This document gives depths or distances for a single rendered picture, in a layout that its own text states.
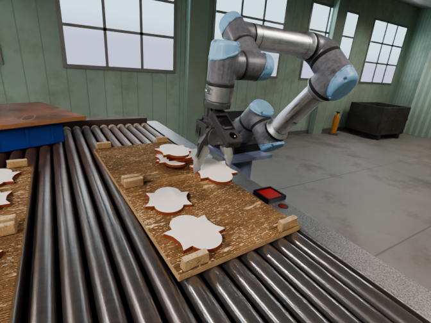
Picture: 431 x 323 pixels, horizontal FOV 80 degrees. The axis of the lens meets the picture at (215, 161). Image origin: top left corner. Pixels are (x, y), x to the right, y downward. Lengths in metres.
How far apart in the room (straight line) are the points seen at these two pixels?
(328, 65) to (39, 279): 0.99
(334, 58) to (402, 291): 0.71
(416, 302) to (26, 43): 3.92
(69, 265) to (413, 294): 0.68
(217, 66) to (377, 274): 0.59
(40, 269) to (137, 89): 3.59
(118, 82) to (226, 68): 3.39
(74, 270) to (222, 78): 0.53
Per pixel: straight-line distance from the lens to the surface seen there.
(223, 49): 0.67
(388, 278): 0.70
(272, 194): 0.87
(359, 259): 0.71
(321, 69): 1.03
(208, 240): 0.60
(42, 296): 0.58
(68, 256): 0.64
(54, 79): 3.94
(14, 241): 0.70
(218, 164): 0.80
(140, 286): 0.55
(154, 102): 4.16
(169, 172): 0.95
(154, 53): 4.10
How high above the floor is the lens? 1.31
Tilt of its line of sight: 20 degrees down
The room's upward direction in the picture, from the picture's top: 4 degrees clockwise
